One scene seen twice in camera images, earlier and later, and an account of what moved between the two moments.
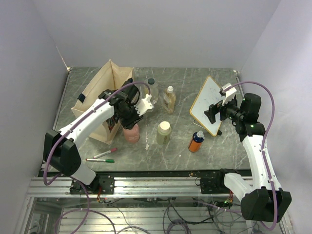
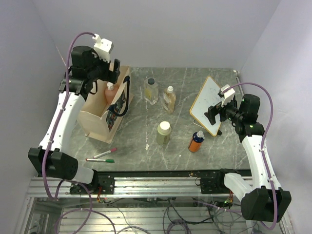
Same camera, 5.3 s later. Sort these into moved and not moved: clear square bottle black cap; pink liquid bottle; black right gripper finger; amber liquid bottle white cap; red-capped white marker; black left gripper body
Moved: black left gripper body; pink liquid bottle
Not moved: red-capped white marker; clear square bottle black cap; black right gripper finger; amber liquid bottle white cap
